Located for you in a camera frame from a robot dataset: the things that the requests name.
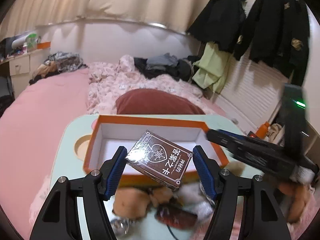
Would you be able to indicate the person's right hand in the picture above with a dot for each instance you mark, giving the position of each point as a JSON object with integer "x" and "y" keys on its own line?
{"x": 300, "y": 195}

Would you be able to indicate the tan round plush toy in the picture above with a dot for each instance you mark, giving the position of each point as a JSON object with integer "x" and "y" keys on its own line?
{"x": 131, "y": 203}

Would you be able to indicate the white desk with drawer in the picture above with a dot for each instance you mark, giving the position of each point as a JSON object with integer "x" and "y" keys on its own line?
{"x": 20, "y": 68}

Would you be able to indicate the small cartoon figurine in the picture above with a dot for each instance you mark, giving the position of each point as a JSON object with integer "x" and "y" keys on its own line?
{"x": 161, "y": 195}

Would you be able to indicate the mint green lap table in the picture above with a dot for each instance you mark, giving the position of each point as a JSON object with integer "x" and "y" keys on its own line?
{"x": 69, "y": 163}

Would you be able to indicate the black patterned cloth pouch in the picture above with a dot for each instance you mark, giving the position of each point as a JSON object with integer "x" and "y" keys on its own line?
{"x": 175, "y": 217}

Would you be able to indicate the black hanging jacket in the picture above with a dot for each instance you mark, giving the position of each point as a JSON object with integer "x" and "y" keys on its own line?
{"x": 275, "y": 32}

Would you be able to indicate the pile of dark clothes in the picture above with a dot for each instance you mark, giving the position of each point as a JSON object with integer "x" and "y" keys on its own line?
{"x": 179, "y": 69}

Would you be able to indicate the orange cardboard box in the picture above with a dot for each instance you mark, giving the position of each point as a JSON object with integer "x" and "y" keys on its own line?
{"x": 110, "y": 132}

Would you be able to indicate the pink floral blanket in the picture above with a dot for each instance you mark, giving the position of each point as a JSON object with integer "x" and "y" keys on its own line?
{"x": 107, "y": 82}

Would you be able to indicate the patterned clothes heap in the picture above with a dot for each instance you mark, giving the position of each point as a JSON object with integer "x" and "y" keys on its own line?
{"x": 56, "y": 64}

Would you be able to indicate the beige curtain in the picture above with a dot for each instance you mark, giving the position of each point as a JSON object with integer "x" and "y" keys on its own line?
{"x": 25, "y": 15}

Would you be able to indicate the white fluffy pompom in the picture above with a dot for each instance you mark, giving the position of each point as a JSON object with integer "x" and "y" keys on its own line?
{"x": 194, "y": 198}

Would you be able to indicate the dark red pillow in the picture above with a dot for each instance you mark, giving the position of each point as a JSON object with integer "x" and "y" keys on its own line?
{"x": 151, "y": 101}

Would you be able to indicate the clear plastic bag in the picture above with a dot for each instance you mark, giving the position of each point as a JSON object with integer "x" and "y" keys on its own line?
{"x": 120, "y": 226}

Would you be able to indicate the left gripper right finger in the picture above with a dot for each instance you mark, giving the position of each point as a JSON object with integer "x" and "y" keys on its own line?
{"x": 208, "y": 171}

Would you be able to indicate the light green hanging garment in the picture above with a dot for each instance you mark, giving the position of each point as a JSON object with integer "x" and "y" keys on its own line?
{"x": 212, "y": 68}

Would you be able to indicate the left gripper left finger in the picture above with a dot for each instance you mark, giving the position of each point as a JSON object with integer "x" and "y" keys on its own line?
{"x": 112, "y": 172}

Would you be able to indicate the pink bed sheet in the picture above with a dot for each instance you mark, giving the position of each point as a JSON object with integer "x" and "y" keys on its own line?
{"x": 31, "y": 130}

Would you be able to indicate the orange bottle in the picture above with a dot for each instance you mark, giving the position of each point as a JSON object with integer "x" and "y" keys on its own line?
{"x": 262, "y": 130}

